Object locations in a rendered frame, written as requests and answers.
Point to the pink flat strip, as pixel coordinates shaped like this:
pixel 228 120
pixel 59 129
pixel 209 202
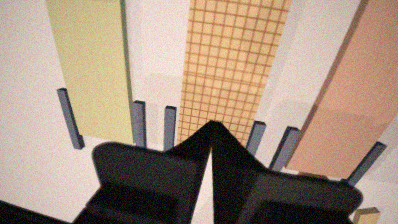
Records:
pixel 357 101

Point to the orange grid-patterned strip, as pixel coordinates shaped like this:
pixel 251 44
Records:
pixel 230 47

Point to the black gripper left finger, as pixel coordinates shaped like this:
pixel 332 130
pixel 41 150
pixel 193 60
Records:
pixel 178 172

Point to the pale yellow flat strip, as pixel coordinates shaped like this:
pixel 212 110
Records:
pixel 92 45

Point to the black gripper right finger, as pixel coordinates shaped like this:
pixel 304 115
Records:
pixel 241 182

